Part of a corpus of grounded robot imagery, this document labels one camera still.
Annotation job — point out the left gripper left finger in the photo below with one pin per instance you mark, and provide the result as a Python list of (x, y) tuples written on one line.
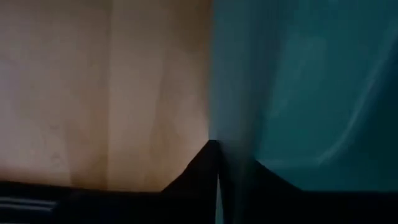
[(202, 177)]

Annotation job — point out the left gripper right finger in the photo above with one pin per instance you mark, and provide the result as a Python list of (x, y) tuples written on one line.
[(248, 180)]

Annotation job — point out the small green plastic basket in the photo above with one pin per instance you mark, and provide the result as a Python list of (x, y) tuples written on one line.
[(311, 93)]

